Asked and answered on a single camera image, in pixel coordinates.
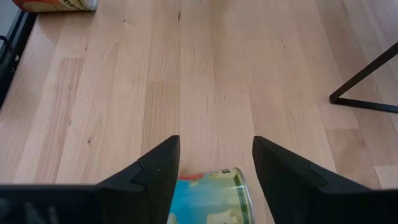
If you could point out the tomatoes label tin can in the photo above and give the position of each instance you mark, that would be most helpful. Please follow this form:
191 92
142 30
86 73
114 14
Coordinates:
211 199

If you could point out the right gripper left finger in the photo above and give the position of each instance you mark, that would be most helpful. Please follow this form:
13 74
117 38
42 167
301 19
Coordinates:
149 193

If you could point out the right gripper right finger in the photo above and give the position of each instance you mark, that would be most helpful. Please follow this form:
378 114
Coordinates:
295 193

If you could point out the pineapple label tin can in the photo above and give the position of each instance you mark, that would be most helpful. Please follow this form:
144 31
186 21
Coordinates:
56 4

